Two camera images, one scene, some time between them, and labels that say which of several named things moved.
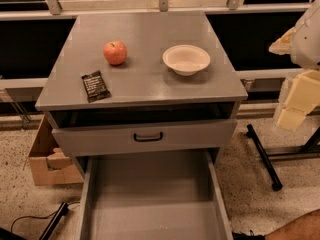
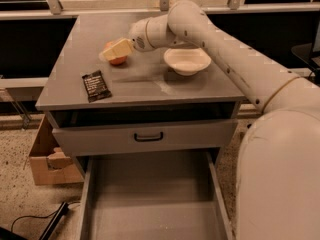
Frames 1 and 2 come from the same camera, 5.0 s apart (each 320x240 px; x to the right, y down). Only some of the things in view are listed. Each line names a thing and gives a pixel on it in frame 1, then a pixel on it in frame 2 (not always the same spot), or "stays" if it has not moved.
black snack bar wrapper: (95, 86) stays
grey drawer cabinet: (141, 82) stays
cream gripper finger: (303, 97) → (124, 47)
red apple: (115, 52) stays
